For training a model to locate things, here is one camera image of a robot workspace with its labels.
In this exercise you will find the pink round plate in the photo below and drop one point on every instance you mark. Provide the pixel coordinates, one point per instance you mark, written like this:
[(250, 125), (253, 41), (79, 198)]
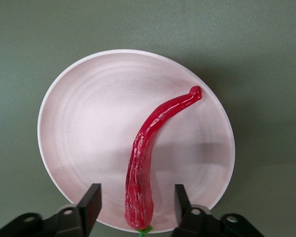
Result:
[(88, 123)]

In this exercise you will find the red chili pepper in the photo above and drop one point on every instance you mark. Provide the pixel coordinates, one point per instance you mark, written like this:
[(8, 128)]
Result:
[(140, 172)]

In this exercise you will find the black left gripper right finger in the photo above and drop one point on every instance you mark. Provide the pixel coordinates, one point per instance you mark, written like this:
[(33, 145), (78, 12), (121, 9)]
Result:
[(185, 217)]

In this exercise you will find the large table cover cloth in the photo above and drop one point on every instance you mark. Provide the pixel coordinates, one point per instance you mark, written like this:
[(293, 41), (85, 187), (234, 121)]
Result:
[(148, 22)]

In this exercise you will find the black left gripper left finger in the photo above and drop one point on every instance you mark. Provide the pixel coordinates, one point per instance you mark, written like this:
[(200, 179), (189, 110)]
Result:
[(86, 214)]

